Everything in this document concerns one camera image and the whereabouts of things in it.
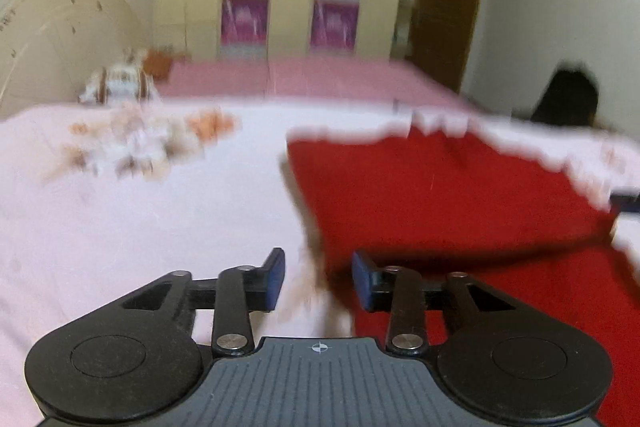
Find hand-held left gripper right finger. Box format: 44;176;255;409
351;250;521;356

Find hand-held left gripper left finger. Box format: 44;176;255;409
120;248;286;358

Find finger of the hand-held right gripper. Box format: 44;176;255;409
609;191;640;214

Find red knit garment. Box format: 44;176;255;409
285;127;640;427

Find dark rounded object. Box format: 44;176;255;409
529;63;601;128

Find white floral bedsheet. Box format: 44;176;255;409
0;99;640;427

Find pink bedspread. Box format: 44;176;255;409
157;57;481;114

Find orange striped pillow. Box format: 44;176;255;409
144;48;192;81

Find white brown patterned pillow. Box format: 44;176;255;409
78;49;162;106

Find brown wooden door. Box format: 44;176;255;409
409;0;489;94

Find cream round headboard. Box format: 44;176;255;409
0;0;151;118

